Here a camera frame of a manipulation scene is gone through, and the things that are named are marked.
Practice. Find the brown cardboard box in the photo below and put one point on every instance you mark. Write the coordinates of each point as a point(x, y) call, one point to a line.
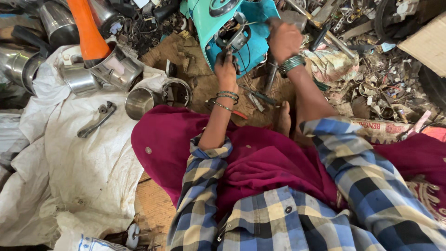
point(425, 45)

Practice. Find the white woven sack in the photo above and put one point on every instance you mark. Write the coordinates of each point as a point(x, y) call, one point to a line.
point(80, 167)

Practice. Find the person's left fingers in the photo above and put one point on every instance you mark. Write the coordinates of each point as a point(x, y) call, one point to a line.
point(224, 55)

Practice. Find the white plastic wheel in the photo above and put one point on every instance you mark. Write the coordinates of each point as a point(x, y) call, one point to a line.
point(132, 235)

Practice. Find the black rubber tyre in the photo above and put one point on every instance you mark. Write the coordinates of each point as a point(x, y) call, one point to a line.
point(432, 85)

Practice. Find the steel jar with black cap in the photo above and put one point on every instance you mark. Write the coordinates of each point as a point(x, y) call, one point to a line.
point(104, 15)

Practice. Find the open steel cup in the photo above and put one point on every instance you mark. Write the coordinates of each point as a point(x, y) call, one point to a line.
point(139, 101)

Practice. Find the person's right hand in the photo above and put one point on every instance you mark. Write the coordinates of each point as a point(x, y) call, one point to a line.
point(285, 40)

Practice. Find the large steel pot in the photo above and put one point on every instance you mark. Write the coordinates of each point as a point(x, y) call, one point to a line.
point(21, 66)

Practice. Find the green stacked wrist bangles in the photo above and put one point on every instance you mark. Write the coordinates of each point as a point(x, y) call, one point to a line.
point(291, 63)

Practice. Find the person's left hand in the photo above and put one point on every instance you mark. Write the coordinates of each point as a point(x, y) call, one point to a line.
point(225, 71)

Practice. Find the crumpled floral cloth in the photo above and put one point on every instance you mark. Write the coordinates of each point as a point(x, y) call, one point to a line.
point(331, 62)

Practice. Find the teal mixer base housing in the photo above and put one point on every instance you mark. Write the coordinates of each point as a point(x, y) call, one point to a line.
point(256, 41)

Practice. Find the person's bare foot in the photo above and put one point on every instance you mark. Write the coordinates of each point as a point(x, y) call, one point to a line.
point(283, 119)

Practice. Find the thin metal wrist bangles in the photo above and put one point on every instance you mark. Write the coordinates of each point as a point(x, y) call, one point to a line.
point(227, 97)

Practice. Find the long metal pipe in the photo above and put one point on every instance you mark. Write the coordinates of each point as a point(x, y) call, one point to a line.
point(322, 29)

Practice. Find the small steel mixer jar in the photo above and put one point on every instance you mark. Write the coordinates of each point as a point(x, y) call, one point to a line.
point(78, 79)

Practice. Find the blue checked shirt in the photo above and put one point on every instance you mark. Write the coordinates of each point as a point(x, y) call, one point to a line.
point(348, 195)

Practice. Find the torn brown cardboard sheet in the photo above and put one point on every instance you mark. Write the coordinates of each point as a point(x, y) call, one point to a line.
point(174, 57)

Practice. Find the tall steel jar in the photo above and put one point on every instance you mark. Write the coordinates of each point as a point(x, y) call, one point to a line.
point(59, 21)

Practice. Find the grey metal hammer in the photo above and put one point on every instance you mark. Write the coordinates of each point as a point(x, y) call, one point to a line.
point(294, 19)

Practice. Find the heap of metal scrap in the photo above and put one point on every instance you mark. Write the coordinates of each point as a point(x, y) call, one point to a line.
point(379, 83)

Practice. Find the maroon cloth garment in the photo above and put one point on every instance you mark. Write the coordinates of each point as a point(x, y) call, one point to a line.
point(264, 164)

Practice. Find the person's right fingers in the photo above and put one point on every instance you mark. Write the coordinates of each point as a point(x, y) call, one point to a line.
point(274, 26)

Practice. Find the steel jar with white lid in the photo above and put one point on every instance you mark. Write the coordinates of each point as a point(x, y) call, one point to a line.
point(116, 68)

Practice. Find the pink plastic strip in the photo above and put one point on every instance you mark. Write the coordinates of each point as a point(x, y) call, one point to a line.
point(418, 123)

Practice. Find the printed beige sack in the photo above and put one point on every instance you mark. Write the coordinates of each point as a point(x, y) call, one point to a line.
point(381, 129)

